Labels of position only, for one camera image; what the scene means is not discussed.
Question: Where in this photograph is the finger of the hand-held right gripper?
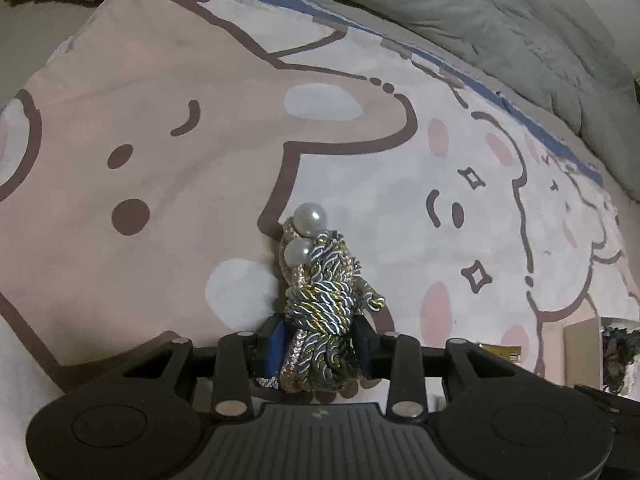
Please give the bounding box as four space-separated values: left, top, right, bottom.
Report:
574 384 640 431

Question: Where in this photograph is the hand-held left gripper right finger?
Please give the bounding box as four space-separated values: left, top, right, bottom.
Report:
351 316 522 420

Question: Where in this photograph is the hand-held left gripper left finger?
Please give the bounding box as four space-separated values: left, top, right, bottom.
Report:
120 315 286 422

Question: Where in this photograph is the white cardboard box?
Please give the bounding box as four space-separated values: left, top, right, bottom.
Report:
564 317 640 392

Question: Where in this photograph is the braided hair tie bundle with pearls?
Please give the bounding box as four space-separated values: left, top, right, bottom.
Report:
255 202 394 394

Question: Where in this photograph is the yellow small box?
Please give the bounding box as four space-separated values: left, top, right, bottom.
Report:
479 342 522 364

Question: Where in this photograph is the printed bear blanket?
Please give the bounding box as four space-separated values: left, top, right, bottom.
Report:
0 0 640 461

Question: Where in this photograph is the grey quilted duvet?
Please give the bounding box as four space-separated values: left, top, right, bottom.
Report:
270 0 640 195

